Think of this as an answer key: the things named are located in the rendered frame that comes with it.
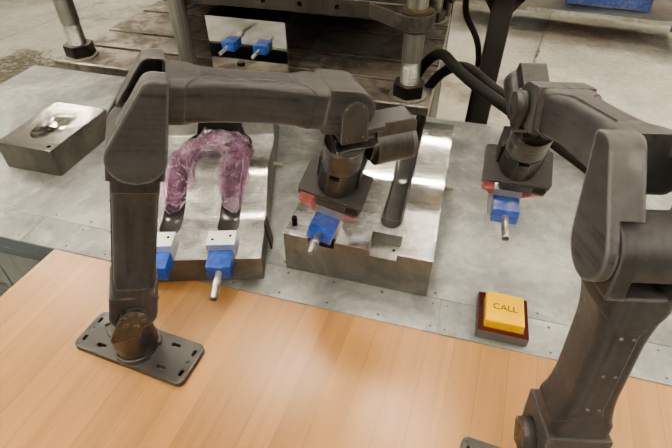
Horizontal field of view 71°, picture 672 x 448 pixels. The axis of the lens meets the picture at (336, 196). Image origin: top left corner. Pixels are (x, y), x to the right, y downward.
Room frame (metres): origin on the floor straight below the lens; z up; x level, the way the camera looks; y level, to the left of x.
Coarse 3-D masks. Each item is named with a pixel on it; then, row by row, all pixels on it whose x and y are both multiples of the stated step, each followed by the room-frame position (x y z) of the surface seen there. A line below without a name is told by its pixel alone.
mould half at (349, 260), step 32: (448, 128) 0.87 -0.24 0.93; (448, 160) 0.79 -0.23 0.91; (384, 192) 0.72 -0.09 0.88; (416, 192) 0.72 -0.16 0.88; (288, 224) 0.62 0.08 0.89; (352, 224) 0.62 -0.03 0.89; (416, 224) 0.62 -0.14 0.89; (288, 256) 0.59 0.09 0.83; (320, 256) 0.58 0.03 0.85; (352, 256) 0.56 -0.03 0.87; (416, 256) 0.54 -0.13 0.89; (416, 288) 0.53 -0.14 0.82
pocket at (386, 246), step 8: (376, 232) 0.60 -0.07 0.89; (376, 240) 0.60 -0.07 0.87; (384, 240) 0.59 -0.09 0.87; (392, 240) 0.59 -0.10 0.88; (400, 240) 0.59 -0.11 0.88; (376, 248) 0.58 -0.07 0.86; (384, 248) 0.58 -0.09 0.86; (392, 248) 0.58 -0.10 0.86; (376, 256) 0.55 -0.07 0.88; (384, 256) 0.55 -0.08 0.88; (392, 256) 0.56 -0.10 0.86
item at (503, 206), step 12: (492, 192) 0.63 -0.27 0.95; (504, 192) 0.63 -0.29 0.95; (516, 192) 0.62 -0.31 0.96; (492, 204) 0.61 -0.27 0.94; (504, 204) 0.60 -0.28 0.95; (516, 204) 0.60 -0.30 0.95; (492, 216) 0.59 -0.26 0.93; (504, 216) 0.58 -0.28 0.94; (516, 216) 0.58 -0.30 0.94; (504, 228) 0.55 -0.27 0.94; (504, 240) 0.53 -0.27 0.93
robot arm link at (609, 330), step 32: (640, 224) 0.27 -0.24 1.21; (640, 256) 0.25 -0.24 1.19; (608, 288) 0.25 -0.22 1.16; (640, 288) 0.26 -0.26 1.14; (576, 320) 0.28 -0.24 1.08; (608, 320) 0.25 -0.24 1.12; (640, 320) 0.24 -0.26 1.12; (576, 352) 0.26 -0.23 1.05; (608, 352) 0.24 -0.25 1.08; (640, 352) 0.24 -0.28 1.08; (544, 384) 0.27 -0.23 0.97; (576, 384) 0.24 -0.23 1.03; (608, 384) 0.23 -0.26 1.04; (544, 416) 0.24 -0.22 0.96; (576, 416) 0.23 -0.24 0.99; (608, 416) 0.23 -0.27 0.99
